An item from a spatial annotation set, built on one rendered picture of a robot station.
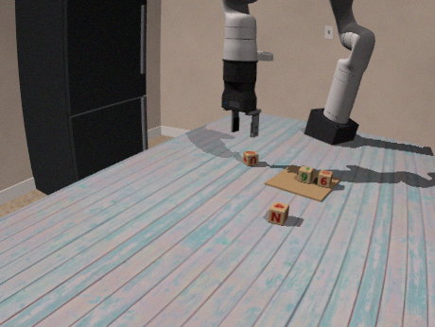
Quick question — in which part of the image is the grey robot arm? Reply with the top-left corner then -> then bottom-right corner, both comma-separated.
221,0 -> 375,124

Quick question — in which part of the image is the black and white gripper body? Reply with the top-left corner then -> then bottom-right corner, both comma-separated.
221,39 -> 273,112

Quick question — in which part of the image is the tan flat mat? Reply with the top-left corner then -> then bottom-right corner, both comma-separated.
265,164 -> 340,202

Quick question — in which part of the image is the tan block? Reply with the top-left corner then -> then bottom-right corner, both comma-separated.
243,150 -> 259,166
268,201 -> 289,226
317,170 -> 333,188
298,165 -> 314,184

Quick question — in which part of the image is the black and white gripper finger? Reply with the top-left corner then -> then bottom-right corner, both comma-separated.
245,109 -> 261,138
223,108 -> 239,132

